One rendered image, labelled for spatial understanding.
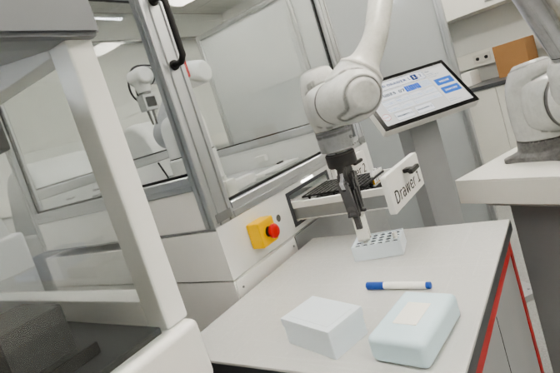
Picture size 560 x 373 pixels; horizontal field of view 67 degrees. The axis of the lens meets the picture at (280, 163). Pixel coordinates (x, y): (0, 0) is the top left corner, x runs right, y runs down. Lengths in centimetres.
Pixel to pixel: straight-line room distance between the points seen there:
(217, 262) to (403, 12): 220
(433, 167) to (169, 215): 143
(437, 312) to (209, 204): 61
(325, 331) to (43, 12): 63
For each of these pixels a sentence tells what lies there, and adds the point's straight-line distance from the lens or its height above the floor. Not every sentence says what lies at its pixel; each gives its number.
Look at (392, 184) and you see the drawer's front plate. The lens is 122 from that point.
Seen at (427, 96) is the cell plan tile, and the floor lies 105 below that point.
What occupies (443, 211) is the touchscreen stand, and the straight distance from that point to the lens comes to 231.
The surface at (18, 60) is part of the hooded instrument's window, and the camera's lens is 65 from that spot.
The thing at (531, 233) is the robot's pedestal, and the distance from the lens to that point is 147.
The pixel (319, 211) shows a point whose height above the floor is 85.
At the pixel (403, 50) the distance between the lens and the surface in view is 296.
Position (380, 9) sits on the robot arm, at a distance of 104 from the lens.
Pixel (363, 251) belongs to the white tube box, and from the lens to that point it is 111.
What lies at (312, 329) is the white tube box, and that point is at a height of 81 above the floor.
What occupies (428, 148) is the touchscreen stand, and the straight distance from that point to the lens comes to 224.
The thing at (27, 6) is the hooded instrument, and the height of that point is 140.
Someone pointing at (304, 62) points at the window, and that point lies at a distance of 168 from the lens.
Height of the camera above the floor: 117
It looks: 6 degrees down
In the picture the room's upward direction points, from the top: 17 degrees counter-clockwise
